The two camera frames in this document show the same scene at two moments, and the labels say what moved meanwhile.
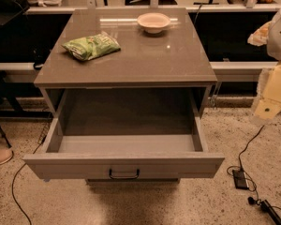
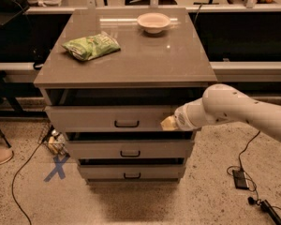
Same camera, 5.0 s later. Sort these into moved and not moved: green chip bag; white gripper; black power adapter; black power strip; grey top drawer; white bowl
Moved: white gripper; grey top drawer
Not moved: black power strip; black power adapter; white bowl; green chip bag
